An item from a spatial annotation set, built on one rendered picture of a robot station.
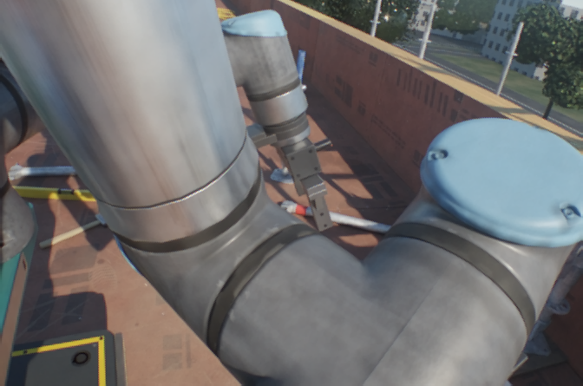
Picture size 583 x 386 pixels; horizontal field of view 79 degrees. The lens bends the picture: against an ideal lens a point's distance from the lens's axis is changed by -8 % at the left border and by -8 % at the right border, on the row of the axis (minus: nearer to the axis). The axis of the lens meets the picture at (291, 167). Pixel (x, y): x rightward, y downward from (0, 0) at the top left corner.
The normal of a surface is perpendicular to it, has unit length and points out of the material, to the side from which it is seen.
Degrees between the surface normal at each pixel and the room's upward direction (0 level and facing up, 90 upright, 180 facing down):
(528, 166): 19
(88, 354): 0
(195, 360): 0
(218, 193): 91
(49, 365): 0
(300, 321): 37
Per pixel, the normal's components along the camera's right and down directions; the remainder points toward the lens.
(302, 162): 0.25, 0.38
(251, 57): -0.01, 0.50
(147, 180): 0.25, 0.64
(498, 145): -0.10, -0.74
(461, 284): 0.00, -0.58
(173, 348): 0.13, -0.87
